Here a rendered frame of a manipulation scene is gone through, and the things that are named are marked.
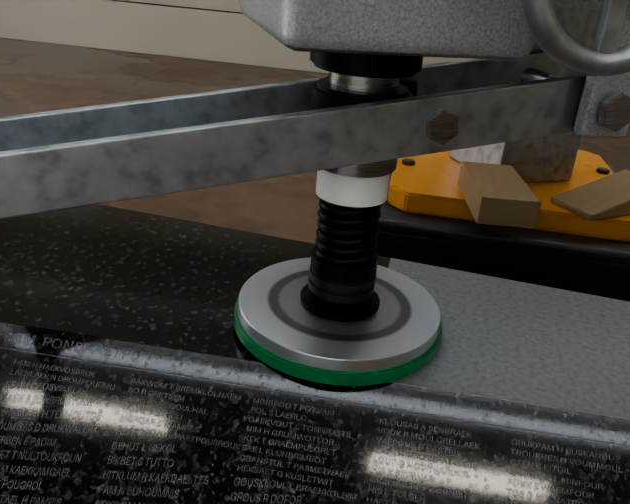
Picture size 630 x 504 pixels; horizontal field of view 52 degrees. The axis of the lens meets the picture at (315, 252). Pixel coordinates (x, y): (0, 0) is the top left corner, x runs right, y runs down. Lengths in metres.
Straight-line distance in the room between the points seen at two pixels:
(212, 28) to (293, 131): 6.53
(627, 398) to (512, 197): 0.53
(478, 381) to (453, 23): 0.34
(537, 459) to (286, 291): 0.29
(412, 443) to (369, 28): 0.37
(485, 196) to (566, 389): 0.52
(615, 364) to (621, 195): 0.65
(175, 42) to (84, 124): 6.58
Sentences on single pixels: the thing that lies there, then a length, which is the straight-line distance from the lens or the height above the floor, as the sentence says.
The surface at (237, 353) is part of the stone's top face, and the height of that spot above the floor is 0.82.
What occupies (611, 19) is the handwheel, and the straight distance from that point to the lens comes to 0.51.
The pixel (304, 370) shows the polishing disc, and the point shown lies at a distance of 0.61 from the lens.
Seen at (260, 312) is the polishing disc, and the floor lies 0.85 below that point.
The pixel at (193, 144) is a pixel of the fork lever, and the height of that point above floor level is 1.04.
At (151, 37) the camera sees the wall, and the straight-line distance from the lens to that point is 7.29.
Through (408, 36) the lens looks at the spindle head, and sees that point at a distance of 0.50.
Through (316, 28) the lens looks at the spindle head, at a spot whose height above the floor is 1.14.
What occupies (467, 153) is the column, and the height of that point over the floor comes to 0.81.
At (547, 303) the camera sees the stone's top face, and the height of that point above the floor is 0.82.
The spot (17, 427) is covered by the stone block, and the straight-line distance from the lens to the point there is 0.70.
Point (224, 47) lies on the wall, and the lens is 7.04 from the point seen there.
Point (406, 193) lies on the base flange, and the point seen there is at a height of 0.78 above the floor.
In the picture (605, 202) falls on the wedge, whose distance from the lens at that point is 1.32.
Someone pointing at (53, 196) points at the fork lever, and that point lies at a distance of 0.54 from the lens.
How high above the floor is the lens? 1.19
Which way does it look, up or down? 25 degrees down
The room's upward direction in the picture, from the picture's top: 5 degrees clockwise
